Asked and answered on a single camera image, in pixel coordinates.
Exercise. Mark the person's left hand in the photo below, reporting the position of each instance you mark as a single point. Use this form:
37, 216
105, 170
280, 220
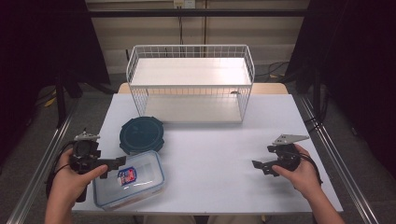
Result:
70, 183

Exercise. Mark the person's right hand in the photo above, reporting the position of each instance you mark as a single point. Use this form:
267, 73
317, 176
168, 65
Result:
303, 177

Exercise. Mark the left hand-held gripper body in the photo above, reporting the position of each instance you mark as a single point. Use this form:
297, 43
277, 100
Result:
82, 152

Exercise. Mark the black curtain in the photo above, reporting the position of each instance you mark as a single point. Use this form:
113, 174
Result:
358, 62
37, 46

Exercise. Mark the white wall outlet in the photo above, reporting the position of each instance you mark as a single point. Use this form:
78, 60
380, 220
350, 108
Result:
184, 3

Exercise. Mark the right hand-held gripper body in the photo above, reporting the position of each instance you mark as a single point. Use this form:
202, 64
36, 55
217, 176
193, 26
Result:
286, 155

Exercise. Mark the black metal stand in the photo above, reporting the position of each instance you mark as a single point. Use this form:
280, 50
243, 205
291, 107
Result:
60, 99
316, 93

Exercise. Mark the clear rectangular food container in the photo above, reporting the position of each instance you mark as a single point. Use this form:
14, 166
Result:
137, 186

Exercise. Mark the black horizontal bar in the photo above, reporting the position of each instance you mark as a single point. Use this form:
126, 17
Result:
193, 13

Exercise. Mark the aluminium rail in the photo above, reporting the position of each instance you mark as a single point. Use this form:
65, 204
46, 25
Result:
37, 177
342, 161

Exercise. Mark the yellow floor tape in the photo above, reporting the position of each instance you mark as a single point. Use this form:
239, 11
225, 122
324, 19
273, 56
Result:
49, 101

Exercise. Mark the dark teal container lid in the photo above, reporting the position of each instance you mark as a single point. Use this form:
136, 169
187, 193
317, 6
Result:
141, 135

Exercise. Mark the wooden table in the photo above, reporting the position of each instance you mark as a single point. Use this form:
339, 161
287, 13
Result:
267, 88

